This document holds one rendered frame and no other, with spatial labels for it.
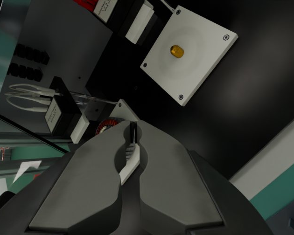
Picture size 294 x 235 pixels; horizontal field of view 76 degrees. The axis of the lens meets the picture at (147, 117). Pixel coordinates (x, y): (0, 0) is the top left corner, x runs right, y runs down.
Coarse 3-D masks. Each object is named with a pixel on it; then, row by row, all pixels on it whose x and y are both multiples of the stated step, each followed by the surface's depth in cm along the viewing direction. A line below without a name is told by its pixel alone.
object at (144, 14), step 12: (108, 0) 31; (120, 0) 29; (132, 0) 30; (144, 0) 31; (96, 12) 33; (108, 12) 30; (120, 12) 30; (132, 12) 31; (144, 12) 31; (108, 24) 30; (120, 24) 31; (132, 24) 32; (144, 24) 31; (120, 36) 33; (132, 36) 32
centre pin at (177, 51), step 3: (174, 45) 35; (177, 45) 36; (171, 48) 35; (174, 48) 35; (177, 48) 35; (180, 48) 36; (171, 51) 36; (174, 51) 35; (177, 51) 35; (180, 51) 36; (183, 51) 37; (174, 54) 36; (177, 54) 36; (180, 54) 36; (177, 57) 37; (180, 57) 37
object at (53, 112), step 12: (60, 84) 44; (60, 96) 41; (84, 96) 49; (48, 108) 41; (60, 108) 37; (72, 108) 39; (48, 120) 40; (60, 120) 37; (72, 120) 39; (84, 120) 39; (60, 132) 39; (72, 132) 41
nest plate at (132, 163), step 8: (120, 104) 47; (112, 112) 48; (120, 112) 47; (128, 112) 45; (136, 120) 43; (136, 144) 42; (136, 152) 42; (128, 160) 43; (136, 160) 42; (128, 168) 43; (120, 176) 44; (128, 176) 44
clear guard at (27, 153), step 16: (0, 128) 15; (16, 128) 15; (0, 144) 15; (16, 144) 15; (32, 144) 15; (48, 144) 15; (0, 160) 16; (16, 160) 16; (32, 160) 16; (48, 160) 16; (0, 176) 17; (16, 176) 17; (32, 176) 16; (0, 192) 17; (16, 192) 17
